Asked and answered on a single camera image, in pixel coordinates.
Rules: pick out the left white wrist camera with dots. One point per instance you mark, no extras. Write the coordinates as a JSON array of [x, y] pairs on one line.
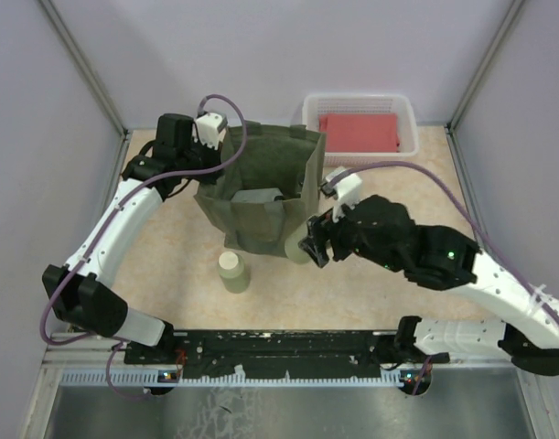
[[210, 129]]

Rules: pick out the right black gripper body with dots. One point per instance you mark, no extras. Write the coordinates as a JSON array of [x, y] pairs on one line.
[[345, 237]]

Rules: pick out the green canvas bag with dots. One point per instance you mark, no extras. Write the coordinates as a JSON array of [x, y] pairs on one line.
[[290, 158]]

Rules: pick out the white plastic basket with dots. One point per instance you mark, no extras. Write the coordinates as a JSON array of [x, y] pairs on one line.
[[316, 105]]

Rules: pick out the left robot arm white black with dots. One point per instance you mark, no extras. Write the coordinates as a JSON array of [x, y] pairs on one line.
[[80, 291]]

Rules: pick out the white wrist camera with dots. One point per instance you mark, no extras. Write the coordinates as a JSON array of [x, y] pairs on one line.
[[210, 129], [344, 188]]

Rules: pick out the green bottle beige cap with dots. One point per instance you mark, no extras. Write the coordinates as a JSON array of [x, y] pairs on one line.
[[233, 272], [292, 250]]

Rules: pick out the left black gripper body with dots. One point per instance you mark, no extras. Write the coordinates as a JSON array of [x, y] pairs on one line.
[[199, 157]]

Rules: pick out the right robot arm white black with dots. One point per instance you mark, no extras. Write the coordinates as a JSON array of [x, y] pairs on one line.
[[524, 327]]

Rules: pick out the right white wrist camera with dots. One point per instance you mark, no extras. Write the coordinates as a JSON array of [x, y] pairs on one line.
[[344, 188]]

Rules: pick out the aluminium front rail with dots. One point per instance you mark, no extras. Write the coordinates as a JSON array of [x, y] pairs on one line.
[[98, 361]]

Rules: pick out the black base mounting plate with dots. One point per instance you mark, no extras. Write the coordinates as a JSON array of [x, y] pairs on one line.
[[266, 355]]

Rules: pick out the white square bottle black cap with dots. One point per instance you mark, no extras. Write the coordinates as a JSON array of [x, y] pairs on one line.
[[258, 196]]

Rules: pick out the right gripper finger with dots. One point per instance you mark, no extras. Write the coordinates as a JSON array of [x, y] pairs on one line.
[[319, 224], [316, 250]]

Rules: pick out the red folded cloth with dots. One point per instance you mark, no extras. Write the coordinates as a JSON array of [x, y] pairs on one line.
[[360, 132]]

